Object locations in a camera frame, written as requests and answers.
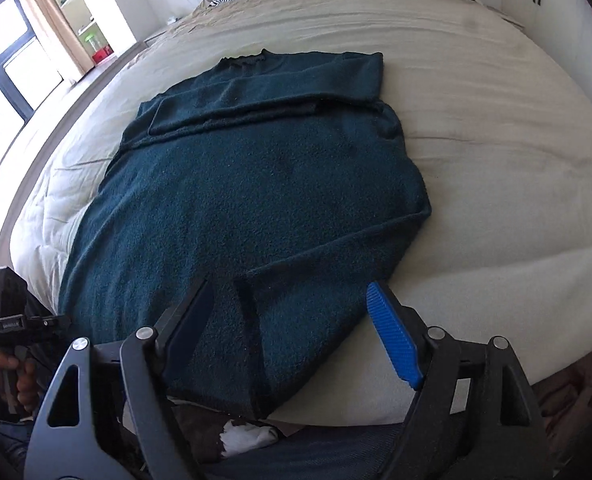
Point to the black framed window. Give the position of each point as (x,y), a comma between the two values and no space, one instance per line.
(5,60)

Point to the dark green knit sweater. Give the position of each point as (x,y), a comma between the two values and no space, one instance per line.
(256,200)

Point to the white crumpled cloth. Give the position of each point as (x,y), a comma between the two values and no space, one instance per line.
(246,435)

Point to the bed with beige cover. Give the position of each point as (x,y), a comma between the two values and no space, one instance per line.
(501,110)

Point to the clear jar with green lid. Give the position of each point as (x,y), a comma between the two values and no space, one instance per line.
(91,46)

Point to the beige curtain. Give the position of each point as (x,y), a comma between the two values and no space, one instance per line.
(50,25)

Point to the person's left hand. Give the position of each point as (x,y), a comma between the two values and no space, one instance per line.
(0,375)

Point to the white wardrobe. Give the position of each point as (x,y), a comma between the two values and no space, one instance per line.
(576,20)

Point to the white built-in shelf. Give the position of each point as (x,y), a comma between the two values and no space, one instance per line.
(100,0)

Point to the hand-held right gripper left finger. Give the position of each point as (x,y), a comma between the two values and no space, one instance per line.
(190,325)

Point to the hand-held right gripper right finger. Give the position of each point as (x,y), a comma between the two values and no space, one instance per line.
(393,335)

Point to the red storage box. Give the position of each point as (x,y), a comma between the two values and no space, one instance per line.
(102,55)

